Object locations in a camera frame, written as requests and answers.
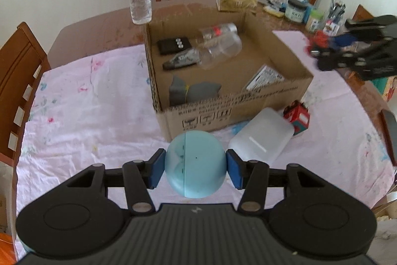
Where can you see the open cardboard box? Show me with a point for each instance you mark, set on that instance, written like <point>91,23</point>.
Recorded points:
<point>260,46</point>

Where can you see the pink floral tablecloth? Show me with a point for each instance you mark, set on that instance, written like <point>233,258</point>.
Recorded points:
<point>98,110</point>

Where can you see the pen holder with pens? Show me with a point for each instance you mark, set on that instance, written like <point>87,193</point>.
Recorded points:
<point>331,21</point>

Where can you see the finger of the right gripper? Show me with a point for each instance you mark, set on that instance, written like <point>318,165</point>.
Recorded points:
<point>318,51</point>
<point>344,40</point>

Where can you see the grey cloth piece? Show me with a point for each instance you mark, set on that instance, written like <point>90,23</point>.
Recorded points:
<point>182,93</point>

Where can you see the red toy train car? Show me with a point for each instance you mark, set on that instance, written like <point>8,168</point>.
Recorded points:
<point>298,115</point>

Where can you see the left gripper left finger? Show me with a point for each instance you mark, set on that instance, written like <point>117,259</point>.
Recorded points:
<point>138,178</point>

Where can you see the dark lid glass jar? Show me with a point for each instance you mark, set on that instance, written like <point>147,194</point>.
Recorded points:
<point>295,11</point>

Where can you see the black digital timer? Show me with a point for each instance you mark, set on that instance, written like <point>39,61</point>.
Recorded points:
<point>173,45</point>

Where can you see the wooden chair right edge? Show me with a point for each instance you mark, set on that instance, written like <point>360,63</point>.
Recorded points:
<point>361,14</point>

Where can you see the clear plastic jar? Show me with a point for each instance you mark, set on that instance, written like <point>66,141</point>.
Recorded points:
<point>218,50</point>

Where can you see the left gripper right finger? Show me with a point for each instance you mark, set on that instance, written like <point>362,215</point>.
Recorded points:
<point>251,177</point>

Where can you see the yellow sticky note pad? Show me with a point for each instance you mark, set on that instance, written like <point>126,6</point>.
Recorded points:
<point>273,11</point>

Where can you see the light blue round device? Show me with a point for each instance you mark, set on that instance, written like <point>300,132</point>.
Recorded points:
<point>195,164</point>

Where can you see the white translucent plastic container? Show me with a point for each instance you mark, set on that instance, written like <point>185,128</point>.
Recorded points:
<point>263,138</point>

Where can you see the green lid spice jar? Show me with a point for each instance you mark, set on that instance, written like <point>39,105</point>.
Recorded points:
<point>314,19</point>

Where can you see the wooden chair left side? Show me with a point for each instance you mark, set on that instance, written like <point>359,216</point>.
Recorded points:
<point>23,62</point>

